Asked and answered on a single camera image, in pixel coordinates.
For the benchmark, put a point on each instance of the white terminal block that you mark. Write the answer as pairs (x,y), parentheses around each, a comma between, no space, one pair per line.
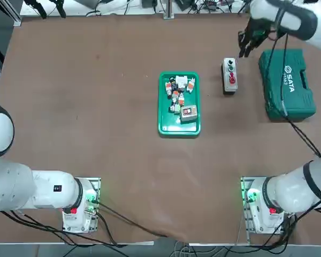
(182,81)

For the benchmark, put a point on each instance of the aluminium corner post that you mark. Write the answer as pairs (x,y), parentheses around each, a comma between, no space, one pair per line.
(169,9)

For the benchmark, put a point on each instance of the green plastic tray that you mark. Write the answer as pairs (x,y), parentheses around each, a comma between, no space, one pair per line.
(176,128)

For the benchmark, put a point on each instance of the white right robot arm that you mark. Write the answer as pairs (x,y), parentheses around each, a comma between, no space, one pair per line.
(289,187)

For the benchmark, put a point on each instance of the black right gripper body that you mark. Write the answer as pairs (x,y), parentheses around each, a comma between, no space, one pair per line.
(256,33)

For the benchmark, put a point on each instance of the red white switch component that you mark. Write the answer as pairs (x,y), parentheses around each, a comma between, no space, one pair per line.
(168,89)

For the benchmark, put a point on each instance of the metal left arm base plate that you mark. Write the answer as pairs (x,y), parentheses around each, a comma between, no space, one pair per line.
(95,187)

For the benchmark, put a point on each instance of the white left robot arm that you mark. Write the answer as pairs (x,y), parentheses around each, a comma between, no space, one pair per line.
(42,192)

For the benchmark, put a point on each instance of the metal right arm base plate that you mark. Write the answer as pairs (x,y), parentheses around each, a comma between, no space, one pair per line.
(244,203)

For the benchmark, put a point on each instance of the grey switch box red display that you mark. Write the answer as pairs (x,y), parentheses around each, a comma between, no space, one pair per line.
(188,113)

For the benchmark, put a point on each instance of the green plastic tool case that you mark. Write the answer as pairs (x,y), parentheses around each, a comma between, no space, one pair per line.
(297,99)

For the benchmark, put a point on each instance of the orange white switch component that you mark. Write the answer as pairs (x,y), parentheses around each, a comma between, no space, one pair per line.
(191,85)

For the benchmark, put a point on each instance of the green white switch component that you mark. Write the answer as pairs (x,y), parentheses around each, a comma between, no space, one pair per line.
(174,108)

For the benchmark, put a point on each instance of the white button box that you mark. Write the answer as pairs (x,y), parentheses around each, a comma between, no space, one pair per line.
(230,87)

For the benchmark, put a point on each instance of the black tripod leg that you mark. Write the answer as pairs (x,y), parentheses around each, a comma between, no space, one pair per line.
(60,8)
(40,8)

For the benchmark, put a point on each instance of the black push button component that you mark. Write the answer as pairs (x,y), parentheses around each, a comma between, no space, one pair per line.
(173,81)

